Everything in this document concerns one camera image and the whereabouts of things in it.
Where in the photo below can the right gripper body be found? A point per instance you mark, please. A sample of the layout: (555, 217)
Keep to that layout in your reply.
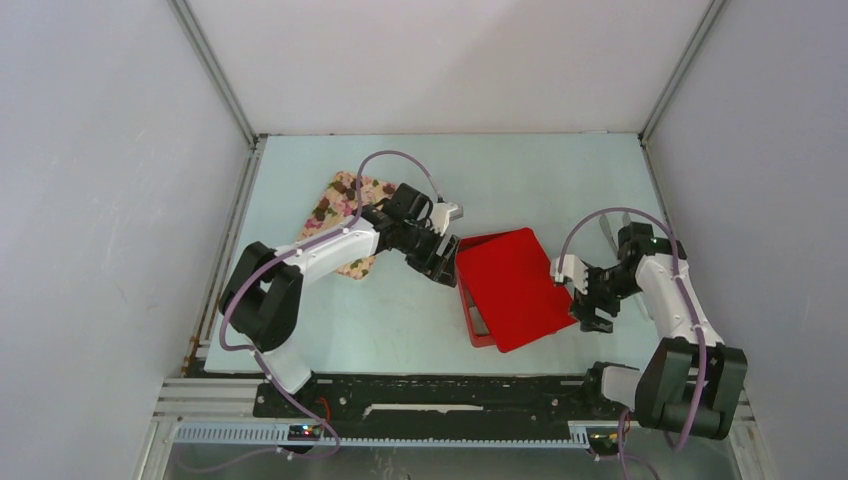
(606, 289)

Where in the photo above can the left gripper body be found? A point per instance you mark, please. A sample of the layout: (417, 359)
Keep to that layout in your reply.
(422, 244)

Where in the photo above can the red box lid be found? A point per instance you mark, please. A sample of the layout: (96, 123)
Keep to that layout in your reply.
(509, 279)

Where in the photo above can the red chocolate box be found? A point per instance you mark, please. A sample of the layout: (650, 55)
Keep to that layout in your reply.
(479, 335)

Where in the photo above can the floral tray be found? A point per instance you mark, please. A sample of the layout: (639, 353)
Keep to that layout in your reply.
(339, 201)

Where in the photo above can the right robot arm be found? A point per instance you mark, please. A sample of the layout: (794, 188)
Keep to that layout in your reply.
(693, 381)

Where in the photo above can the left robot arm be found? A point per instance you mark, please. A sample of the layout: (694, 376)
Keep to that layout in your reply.
(262, 297)

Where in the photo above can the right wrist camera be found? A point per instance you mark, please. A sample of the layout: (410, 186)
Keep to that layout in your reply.
(571, 269)

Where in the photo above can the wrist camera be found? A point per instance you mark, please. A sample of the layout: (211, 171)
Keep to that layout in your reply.
(442, 214)
(571, 269)

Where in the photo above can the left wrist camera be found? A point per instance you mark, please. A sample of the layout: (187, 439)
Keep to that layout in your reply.
(442, 214)

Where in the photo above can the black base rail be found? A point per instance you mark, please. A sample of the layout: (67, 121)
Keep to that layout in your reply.
(456, 408)

